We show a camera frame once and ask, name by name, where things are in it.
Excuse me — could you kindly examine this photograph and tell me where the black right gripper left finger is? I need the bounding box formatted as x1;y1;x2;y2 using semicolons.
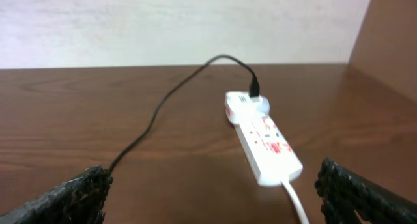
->
1;165;113;224

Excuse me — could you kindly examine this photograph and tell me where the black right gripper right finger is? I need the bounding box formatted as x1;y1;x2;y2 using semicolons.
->
315;158;416;224

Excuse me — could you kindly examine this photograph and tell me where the black USB charging cable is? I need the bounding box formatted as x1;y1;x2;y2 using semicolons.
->
107;53;261;176

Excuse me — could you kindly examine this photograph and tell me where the white USB charger plug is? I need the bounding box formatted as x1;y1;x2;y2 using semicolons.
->
225;91;270;125

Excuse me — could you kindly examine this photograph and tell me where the white power strip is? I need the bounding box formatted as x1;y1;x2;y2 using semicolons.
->
235;116;303;187

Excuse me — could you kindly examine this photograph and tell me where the white power strip cord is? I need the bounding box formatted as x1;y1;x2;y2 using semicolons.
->
280;180;310;224

